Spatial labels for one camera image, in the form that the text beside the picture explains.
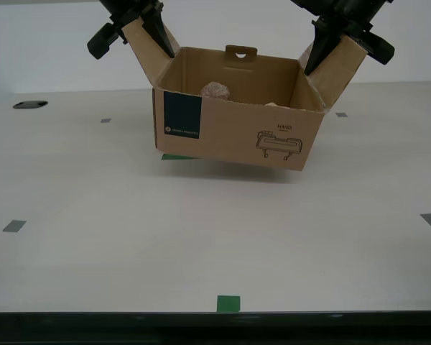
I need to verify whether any brown cardboard box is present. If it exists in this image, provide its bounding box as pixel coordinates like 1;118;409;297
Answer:
121;16;367;172

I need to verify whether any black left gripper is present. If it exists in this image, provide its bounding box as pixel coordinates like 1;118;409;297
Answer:
87;1;176;60

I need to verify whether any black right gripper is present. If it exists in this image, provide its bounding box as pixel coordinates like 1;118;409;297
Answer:
303;14;396;77

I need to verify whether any speckled granite rock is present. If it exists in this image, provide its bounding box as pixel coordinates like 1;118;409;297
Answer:
200;81;231;102

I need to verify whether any small green tape piece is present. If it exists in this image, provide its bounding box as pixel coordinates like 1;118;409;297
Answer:
161;153;202;161

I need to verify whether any black oval cable grommet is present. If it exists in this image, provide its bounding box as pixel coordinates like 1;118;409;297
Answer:
12;101;49;110

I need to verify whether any large green tape square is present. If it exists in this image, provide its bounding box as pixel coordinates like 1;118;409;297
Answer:
216;295;241;313

